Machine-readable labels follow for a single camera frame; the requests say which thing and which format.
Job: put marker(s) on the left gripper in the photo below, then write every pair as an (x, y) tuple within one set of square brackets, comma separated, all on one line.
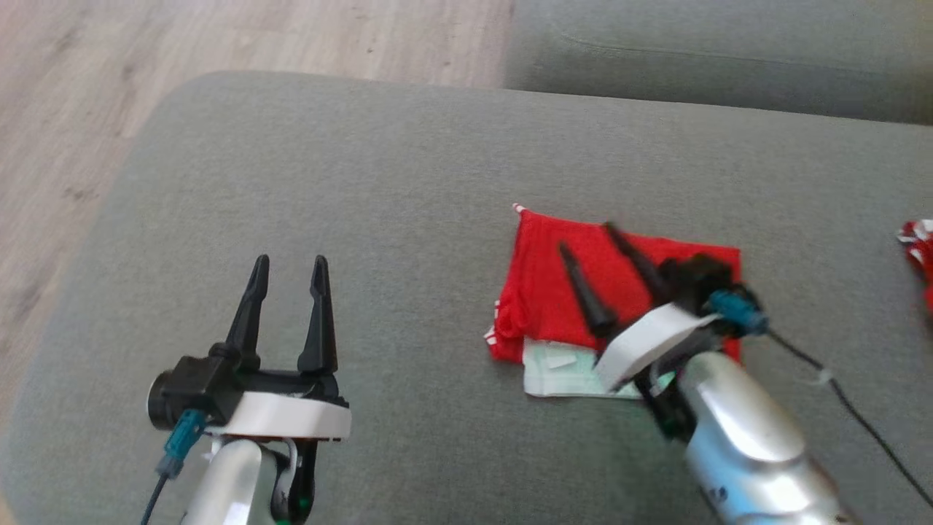
[(291, 415)]

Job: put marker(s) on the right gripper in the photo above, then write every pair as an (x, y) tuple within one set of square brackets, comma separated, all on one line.
[(649, 343)]

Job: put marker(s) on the red and white t-shirt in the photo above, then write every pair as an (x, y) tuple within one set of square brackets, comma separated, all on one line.
[(547, 292)]

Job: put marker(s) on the red elastic waist shorts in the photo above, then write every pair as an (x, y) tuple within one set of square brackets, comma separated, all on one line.
[(922, 251)]

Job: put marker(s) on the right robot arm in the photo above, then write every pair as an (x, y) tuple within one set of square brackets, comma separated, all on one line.
[(743, 437)]

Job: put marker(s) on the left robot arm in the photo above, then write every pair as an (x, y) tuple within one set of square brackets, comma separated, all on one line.
[(226, 481)]

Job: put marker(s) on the large grey sofa chaise cushion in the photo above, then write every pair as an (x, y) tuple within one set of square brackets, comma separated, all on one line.
[(401, 182)]

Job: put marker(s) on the grey sofa seat cushion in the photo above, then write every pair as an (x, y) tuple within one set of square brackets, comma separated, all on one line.
[(692, 44)]

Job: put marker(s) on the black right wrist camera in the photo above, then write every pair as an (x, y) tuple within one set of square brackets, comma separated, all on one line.
[(700, 277)]

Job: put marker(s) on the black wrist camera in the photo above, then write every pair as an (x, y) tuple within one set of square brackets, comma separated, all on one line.
[(700, 277), (193, 386)]

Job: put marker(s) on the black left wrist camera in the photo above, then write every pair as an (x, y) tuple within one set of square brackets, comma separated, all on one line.
[(193, 386)]

